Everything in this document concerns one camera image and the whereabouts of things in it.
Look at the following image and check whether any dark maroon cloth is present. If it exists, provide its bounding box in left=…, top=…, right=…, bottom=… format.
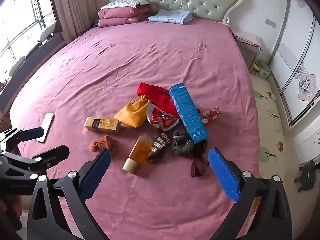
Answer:
left=190, top=140, right=209, bottom=179

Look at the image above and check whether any white dotted pillow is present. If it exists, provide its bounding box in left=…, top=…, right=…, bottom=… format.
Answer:
left=100, top=0, right=150, bottom=10

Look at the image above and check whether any red cloth bag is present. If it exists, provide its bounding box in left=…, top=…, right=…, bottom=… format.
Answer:
left=137, top=82, right=180, bottom=118

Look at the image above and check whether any bed with pink sheet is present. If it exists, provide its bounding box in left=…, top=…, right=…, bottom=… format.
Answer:
left=7, top=20, right=262, bottom=240

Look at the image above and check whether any person's left hand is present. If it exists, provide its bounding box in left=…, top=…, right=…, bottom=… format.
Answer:
left=0, top=195, right=23, bottom=233

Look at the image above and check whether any patterned floor mat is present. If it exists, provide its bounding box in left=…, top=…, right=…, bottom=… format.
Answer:
left=250, top=75, right=300, bottom=178

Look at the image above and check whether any orange drawstring pouch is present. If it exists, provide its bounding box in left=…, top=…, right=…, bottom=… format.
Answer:
left=114, top=95, right=152, bottom=128

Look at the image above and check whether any black sock with white letters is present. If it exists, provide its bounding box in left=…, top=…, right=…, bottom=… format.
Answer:
left=147, top=129, right=172, bottom=163

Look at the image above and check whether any dark grey bench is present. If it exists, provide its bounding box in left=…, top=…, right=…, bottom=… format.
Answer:
left=24, top=32, right=67, bottom=64

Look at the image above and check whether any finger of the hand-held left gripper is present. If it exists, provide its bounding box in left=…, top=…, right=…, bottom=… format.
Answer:
left=0, top=145, right=70, bottom=178
left=0, top=127, right=45, bottom=153

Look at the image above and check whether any gold cosmetic box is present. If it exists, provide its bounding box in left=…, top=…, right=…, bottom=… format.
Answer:
left=84, top=117, right=122, bottom=133

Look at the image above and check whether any red snack wrapper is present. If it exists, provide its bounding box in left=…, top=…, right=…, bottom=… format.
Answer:
left=146, top=104, right=180, bottom=130

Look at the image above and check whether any folded light blue blanket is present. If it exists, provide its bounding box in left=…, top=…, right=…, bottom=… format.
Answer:
left=148, top=9, right=193, bottom=24

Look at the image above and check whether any green storage box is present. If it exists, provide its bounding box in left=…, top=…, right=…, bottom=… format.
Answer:
left=259, top=61, right=272, bottom=78

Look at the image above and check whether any beige curtain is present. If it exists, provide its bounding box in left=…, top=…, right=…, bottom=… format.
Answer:
left=51, top=0, right=105, bottom=43

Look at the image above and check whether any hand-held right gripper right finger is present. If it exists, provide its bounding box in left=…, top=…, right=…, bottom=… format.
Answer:
left=208, top=147, right=293, bottom=240

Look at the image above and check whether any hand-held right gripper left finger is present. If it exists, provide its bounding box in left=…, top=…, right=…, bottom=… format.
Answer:
left=27, top=150, right=112, bottom=240

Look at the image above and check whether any small red candy packet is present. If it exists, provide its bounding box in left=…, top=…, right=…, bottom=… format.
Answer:
left=201, top=106, right=221, bottom=124

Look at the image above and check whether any grey-brown nightstand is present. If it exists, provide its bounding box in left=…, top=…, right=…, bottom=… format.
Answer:
left=236, top=40, right=260, bottom=73

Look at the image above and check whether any green round stool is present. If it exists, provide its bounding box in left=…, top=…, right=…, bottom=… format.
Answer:
left=294, top=160, right=318, bottom=193

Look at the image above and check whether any white sliding-door wardrobe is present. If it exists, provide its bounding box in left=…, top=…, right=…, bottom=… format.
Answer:
left=269, top=0, right=320, bottom=128

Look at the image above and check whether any amber bottle with cream cap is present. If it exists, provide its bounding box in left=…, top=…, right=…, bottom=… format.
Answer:
left=122, top=134, right=152, bottom=173

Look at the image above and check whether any window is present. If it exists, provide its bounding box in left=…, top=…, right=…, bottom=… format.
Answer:
left=0, top=0, right=57, bottom=80

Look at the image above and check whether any long blue box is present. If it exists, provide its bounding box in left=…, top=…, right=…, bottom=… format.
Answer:
left=169, top=83, right=209, bottom=144

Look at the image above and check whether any orange-brown sock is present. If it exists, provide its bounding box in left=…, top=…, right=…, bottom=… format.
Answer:
left=89, top=135, right=116, bottom=153

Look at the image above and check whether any folded pink quilt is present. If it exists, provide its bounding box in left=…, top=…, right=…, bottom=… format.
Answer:
left=97, top=5, right=152, bottom=28

